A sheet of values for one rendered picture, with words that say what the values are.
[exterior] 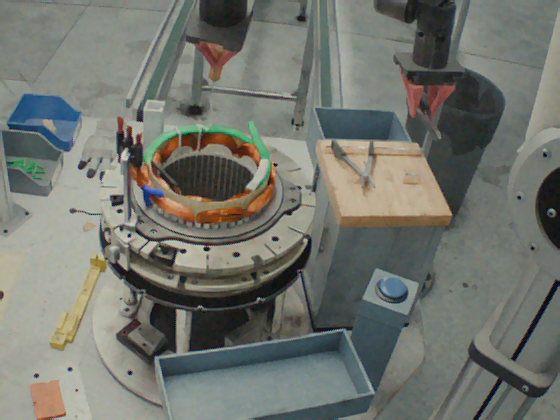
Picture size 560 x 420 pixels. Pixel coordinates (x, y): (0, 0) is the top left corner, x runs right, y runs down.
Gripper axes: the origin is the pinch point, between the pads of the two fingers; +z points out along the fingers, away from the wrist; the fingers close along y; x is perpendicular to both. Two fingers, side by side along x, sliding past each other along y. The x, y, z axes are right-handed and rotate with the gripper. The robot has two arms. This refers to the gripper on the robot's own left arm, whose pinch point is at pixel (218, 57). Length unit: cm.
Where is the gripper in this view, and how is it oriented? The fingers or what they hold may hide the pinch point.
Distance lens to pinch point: 88.3
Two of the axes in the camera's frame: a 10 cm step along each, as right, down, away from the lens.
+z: -1.3, 4.6, 8.8
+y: -1.9, 8.6, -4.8
